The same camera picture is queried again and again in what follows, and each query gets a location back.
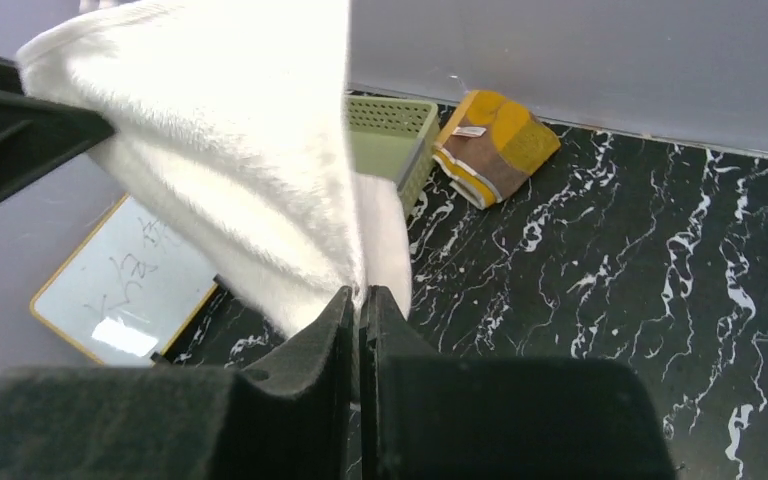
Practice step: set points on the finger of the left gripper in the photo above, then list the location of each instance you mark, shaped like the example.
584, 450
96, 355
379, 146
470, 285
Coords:
38, 136

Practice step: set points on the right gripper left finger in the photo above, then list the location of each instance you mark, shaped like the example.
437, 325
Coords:
282, 417

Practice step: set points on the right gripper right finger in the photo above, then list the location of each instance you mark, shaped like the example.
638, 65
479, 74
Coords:
428, 415

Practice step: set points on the white towel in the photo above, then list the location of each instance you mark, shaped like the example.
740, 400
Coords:
230, 127

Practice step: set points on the green plastic basket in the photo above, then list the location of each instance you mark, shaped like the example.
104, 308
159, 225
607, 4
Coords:
393, 138

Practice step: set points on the yellow brown folded cloth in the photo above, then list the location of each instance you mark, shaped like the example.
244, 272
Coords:
490, 146

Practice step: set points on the whiteboard with yellow frame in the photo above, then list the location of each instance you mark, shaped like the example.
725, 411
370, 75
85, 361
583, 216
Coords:
128, 291

